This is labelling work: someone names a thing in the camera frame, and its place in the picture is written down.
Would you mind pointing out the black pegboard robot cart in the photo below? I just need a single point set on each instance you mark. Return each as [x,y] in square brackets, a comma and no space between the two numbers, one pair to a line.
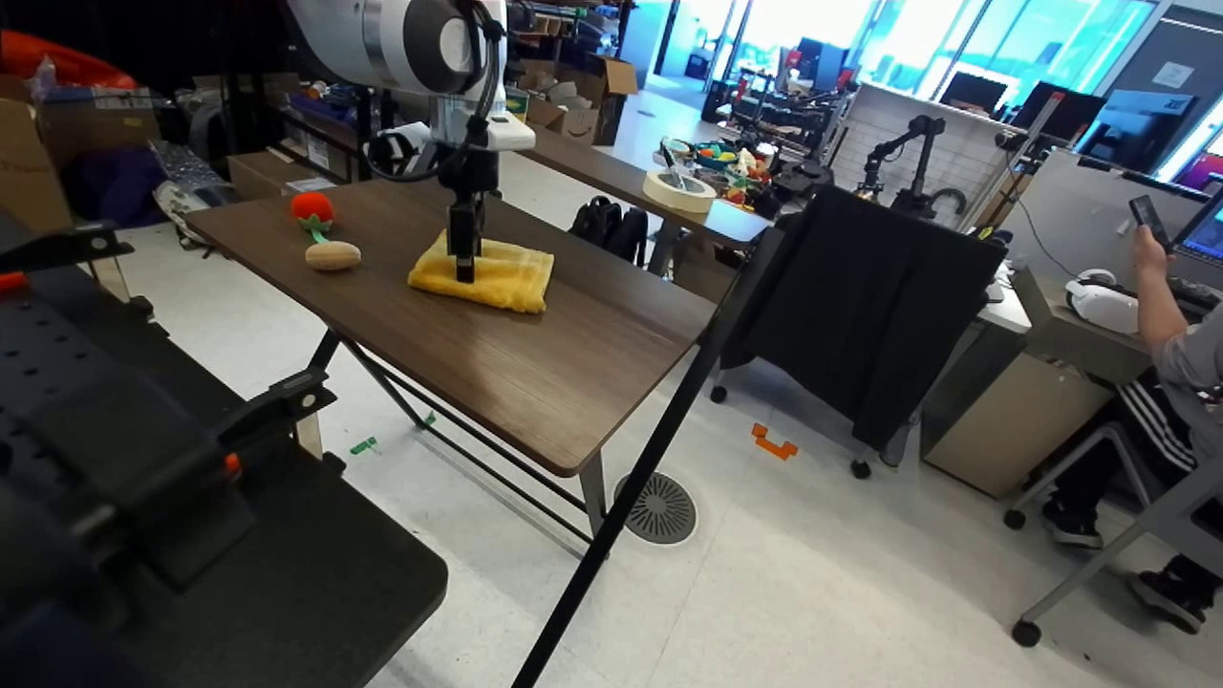
[255,598]

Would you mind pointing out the small cardboard box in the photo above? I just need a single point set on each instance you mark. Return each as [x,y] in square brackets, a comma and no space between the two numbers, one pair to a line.
[621,77]

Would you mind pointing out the blue laptop screen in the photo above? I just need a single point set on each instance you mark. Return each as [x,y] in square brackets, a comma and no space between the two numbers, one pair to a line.
[1207,231]

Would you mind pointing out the red orange bag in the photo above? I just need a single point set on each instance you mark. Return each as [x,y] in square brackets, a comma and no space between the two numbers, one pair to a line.
[64,63]

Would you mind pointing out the seated person grey shirt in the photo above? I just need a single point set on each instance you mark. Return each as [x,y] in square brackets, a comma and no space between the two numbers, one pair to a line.
[1178,384]

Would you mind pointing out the round grey floor drain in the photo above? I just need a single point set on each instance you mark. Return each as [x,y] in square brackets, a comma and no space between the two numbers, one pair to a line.
[672,514]

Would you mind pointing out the long grey desk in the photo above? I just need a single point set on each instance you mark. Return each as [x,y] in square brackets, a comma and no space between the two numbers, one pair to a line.
[599,160]

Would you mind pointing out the orange black bar clamp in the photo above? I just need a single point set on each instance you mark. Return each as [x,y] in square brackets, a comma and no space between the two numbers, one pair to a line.
[59,250]
[272,408]

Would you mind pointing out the black computer monitor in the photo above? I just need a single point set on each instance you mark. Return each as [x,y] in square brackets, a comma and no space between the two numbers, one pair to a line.
[1138,126]
[977,91]
[1058,112]

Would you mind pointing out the black metal pole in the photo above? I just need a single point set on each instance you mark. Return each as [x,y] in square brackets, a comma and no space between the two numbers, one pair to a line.
[638,485]

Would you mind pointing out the beige pedestal cabinet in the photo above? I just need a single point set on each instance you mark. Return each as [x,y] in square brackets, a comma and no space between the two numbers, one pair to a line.
[1020,423]

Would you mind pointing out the beige toy potato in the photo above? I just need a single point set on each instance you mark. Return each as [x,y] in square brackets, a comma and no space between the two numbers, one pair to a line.
[334,256]

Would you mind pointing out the seated person's hand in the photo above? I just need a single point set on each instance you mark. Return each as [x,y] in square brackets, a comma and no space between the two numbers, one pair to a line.
[1152,250]

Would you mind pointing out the grey partition panel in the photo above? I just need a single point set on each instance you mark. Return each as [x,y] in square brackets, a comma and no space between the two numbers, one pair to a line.
[1077,216]

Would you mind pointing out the black backpack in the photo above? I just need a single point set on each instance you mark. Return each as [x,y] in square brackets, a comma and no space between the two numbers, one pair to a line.
[613,231]

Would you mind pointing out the black cloth covered cart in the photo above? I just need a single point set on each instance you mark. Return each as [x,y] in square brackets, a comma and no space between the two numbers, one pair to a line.
[867,309]

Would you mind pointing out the yellow towel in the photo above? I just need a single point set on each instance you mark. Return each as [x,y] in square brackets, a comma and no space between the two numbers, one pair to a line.
[515,286]

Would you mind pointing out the black shelving unit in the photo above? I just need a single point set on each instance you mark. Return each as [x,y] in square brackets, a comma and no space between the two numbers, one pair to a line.
[263,126]

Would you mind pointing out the black phone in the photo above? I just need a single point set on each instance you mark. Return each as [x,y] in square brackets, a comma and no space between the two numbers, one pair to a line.
[1150,216]

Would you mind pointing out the white rounded device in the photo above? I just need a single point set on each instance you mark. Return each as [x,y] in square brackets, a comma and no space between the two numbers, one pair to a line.
[1112,302]

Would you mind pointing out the black metal table frame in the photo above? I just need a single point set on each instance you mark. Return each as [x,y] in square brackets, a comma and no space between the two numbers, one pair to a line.
[594,490]

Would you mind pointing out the dark blue bag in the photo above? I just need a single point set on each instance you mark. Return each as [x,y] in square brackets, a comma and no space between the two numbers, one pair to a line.
[115,190]

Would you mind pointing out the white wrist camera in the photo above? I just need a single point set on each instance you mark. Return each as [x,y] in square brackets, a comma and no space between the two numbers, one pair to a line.
[515,132]

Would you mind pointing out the cream tape roll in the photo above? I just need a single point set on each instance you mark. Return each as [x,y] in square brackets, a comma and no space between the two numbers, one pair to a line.
[680,194]

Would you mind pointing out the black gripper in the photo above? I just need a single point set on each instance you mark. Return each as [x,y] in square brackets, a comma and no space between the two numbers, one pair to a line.
[468,175]

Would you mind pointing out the red toy tomato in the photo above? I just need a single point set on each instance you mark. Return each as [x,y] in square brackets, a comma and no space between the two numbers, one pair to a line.
[312,208]

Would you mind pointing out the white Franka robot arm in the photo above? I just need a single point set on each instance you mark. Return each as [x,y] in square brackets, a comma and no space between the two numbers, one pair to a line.
[384,44]

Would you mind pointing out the black background robot arm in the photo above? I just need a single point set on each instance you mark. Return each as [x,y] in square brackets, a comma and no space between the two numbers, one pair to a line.
[910,139]

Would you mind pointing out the large cardboard box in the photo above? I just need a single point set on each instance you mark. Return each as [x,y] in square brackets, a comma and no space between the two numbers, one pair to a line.
[26,166]

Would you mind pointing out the colourful toy pile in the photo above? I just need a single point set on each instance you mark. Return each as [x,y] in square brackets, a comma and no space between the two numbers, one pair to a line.
[740,166]

